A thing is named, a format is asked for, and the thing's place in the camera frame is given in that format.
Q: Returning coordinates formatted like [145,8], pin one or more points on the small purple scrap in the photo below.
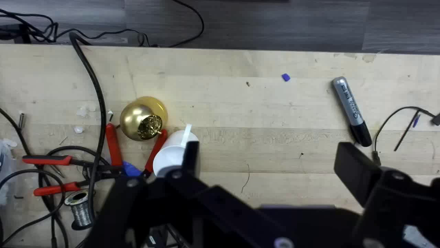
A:
[286,77]

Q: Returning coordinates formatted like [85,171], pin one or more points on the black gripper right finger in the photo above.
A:
[357,170]

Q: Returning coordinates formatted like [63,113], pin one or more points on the gold metal bell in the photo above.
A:
[137,114]

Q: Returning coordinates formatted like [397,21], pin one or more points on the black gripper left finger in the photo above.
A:
[192,156]

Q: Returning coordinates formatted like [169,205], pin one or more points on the thin black zip tie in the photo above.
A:
[413,120]

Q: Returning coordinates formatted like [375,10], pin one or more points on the white ceramic mug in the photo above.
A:
[170,152]

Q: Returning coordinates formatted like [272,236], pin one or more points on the silver black king size marker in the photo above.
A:
[347,103]

